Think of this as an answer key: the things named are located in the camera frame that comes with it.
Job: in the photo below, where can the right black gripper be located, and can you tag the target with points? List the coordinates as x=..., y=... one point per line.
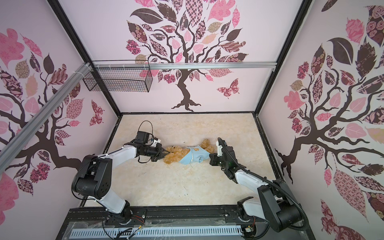
x=214, y=157

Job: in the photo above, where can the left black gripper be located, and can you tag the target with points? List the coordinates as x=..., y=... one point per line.
x=159, y=154

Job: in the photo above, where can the brown teddy bear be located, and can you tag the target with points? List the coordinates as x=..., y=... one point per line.
x=176, y=153

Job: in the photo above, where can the light blue bear shirt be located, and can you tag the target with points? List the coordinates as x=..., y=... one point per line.
x=195, y=155

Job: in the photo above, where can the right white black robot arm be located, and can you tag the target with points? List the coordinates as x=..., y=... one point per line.
x=276, y=204

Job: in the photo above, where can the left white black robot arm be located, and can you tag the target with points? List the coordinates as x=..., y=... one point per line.
x=94, y=179

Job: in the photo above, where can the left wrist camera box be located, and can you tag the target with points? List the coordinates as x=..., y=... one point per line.
x=155, y=142

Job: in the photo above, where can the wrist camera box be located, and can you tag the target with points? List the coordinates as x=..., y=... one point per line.
x=155, y=142
x=219, y=149

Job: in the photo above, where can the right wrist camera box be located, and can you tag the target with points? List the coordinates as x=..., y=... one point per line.
x=219, y=149

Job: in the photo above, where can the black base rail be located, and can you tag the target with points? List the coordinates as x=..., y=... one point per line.
x=156, y=214

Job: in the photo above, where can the white slotted cable duct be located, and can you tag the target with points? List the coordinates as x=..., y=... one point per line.
x=155, y=232

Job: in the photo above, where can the black wire basket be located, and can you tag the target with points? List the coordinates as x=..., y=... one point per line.
x=120, y=77

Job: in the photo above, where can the horizontal aluminium rail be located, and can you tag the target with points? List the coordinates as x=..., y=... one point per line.
x=174, y=66

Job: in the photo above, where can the diagonal aluminium rail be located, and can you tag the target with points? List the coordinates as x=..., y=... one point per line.
x=12, y=149

